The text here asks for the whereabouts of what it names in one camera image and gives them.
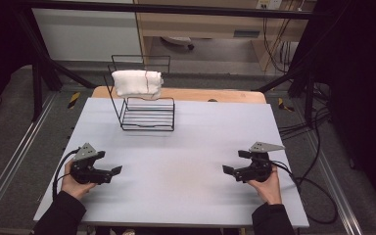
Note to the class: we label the black metal frame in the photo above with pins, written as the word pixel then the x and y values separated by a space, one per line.
pixel 176 10

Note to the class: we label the white foam board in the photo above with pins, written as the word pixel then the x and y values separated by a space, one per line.
pixel 176 147

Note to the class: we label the yellow black tape marker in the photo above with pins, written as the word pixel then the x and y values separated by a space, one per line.
pixel 284 105
pixel 74 100

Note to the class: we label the white cabinet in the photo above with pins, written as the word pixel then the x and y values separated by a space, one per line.
pixel 84 36

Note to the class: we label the person's right hand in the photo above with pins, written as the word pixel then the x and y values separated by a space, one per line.
pixel 269 191

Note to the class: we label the aluminium floor rail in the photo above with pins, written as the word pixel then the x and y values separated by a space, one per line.
pixel 16 153
pixel 336 186

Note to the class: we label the light wooden desk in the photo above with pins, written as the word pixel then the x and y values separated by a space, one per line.
pixel 202 27

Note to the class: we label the white power outlet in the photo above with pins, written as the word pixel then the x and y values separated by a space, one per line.
pixel 269 4

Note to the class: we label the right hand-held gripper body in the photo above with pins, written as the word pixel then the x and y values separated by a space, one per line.
pixel 256 171

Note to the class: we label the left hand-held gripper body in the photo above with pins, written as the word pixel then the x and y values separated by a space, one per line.
pixel 89 171

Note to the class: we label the office chair base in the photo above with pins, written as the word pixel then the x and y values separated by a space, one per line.
pixel 178 40

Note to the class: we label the wooden table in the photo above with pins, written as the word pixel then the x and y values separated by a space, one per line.
pixel 209 95

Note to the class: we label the person's left hand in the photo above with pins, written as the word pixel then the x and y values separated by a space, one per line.
pixel 73 187

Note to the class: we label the white towel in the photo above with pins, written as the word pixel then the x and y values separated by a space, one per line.
pixel 137 83

